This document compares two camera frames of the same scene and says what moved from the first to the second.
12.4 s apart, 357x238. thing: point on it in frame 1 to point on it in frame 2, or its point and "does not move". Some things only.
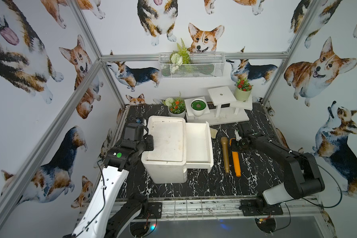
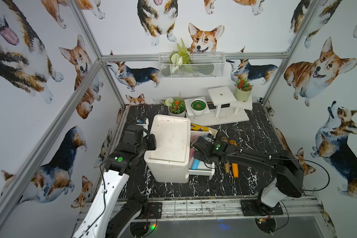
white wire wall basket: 192,65 does not move
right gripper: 246,149 to 196,155
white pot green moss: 198,106 does not move
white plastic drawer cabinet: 165,164 does not move
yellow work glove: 213,133 to 196,128
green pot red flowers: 243,89 does not move
